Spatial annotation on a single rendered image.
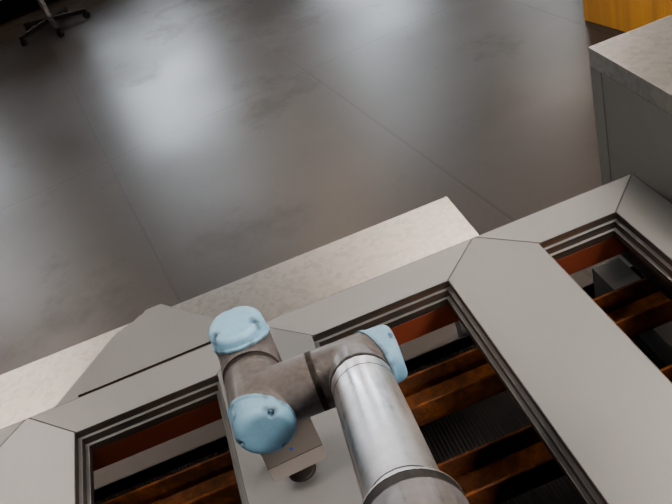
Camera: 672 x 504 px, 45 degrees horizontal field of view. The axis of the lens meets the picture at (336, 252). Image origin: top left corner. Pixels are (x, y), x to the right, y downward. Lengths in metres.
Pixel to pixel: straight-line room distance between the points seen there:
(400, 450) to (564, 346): 0.62
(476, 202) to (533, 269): 1.74
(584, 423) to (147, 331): 0.94
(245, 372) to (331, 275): 0.78
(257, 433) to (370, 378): 0.16
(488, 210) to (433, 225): 1.34
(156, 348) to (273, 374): 0.75
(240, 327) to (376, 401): 0.27
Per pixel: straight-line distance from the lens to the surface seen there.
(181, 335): 1.71
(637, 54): 1.68
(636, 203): 1.60
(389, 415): 0.81
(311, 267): 1.80
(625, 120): 1.71
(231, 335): 1.03
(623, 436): 1.20
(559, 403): 1.25
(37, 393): 1.85
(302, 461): 1.20
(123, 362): 1.72
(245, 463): 1.31
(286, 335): 1.48
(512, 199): 3.18
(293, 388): 0.97
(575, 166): 3.31
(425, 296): 1.49
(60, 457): 1.50
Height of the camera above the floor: 1.79
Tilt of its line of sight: 35 degrees down
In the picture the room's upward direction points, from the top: 19 degrees counter-clockwise
